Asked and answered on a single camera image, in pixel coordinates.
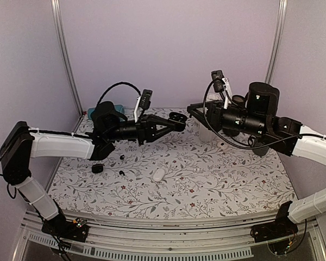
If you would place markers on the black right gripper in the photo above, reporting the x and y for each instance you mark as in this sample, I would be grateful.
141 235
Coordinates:
214 113

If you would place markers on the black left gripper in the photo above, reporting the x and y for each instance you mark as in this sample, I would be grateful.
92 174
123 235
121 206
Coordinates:
146 129

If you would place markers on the black earbud case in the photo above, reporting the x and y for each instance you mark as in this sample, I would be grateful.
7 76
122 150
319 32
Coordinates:
179 120
97 168

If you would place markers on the small white earbud case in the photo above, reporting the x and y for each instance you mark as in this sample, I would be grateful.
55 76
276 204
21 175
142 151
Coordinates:
222 145

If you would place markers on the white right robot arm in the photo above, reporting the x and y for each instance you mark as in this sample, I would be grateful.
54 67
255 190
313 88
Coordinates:
255 115

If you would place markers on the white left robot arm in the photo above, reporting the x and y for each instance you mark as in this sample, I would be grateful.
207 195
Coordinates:
109 125

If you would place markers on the white oval charging case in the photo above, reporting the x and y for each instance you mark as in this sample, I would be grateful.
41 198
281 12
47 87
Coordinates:
158 175

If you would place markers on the white pleated vase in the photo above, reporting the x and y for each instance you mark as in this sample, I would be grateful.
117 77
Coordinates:
205 134

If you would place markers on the black tall tumbler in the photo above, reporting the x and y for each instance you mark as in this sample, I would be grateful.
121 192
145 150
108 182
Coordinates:
239 100

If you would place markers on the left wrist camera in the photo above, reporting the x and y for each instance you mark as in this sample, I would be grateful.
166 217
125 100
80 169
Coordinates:
142 104

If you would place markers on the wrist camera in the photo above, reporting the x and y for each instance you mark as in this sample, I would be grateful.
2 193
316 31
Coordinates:
142 104
218 83

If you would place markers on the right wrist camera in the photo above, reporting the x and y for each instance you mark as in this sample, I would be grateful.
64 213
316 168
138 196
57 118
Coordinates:
218 83

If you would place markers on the aluminium front rail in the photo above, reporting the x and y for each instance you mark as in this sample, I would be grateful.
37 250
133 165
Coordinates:
219 238

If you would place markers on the aluminium corner post right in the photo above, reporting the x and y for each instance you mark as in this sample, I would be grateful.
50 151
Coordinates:
278 34

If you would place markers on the aluminium corner post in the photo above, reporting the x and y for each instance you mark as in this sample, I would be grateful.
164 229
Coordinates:
57 17
278 34

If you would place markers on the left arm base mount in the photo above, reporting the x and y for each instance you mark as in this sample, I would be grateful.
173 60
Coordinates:
60 227

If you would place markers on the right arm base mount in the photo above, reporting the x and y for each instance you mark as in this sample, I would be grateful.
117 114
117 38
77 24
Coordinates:
281 226

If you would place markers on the aluminium corner post left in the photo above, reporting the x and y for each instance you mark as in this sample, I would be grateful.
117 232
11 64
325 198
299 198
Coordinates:
57 17

